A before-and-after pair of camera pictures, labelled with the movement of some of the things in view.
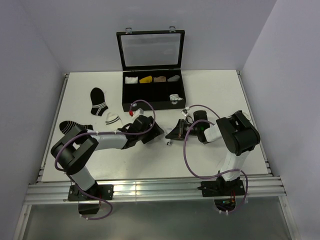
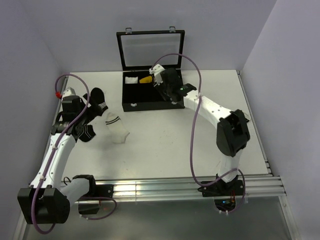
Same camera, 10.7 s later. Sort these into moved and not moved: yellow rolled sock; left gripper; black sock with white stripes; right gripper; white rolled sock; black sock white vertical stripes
Moved: left gripper; right gripper
Not moved: black sock white vertical stripes; yellow rolled sock; black sock with white stripes; white rolled sock
